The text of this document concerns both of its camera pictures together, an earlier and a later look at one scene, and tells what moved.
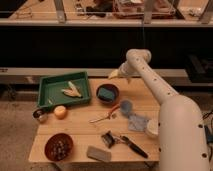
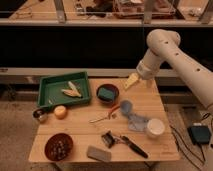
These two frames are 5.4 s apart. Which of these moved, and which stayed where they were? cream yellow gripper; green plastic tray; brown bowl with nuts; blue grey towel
Moved: cream yellow gripper
Stayed: brown bowl with nuts; blue grey towel; green plastic tray
